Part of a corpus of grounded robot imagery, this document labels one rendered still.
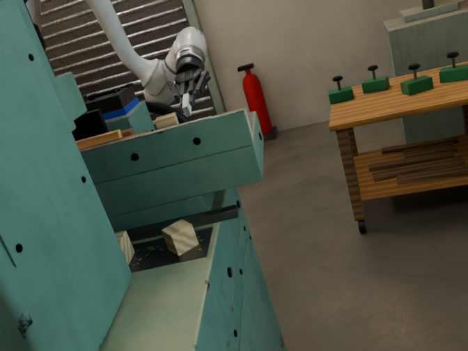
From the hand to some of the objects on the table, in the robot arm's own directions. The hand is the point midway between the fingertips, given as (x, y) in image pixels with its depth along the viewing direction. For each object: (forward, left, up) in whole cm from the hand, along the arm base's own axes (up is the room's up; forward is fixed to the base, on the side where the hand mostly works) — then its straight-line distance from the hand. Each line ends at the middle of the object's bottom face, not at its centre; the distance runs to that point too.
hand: (186, 104), depth 125 cm
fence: (+30, -46, +6) cm, 56 cm away
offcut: (+28, -25, +4) cm, 38 cm away
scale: (+30, -46, +11) cm, 56 cm away
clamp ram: (+21, -36, +5) cm, 42 cm away
